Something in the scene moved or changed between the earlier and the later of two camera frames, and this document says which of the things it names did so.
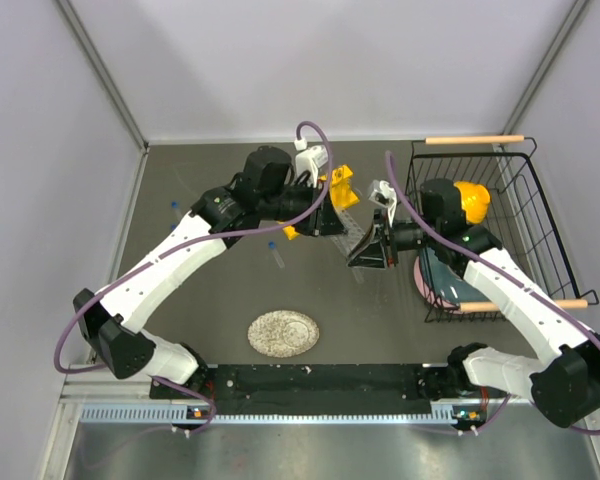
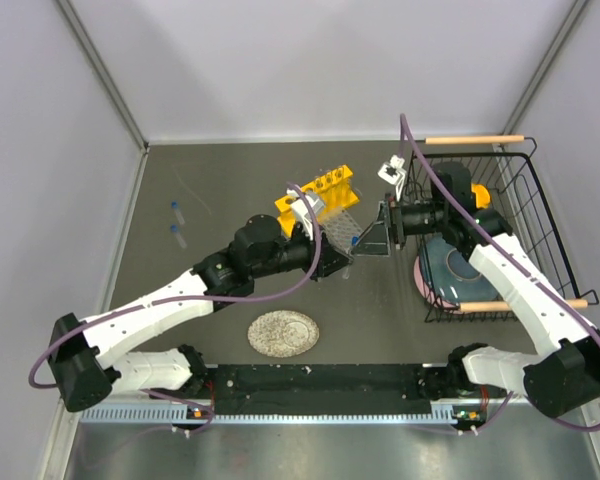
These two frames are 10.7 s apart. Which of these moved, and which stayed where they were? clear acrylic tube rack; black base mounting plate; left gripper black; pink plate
Moved: left gripper black
Stayed: black base mounting plate; clear acrylic tube rack; pink plate
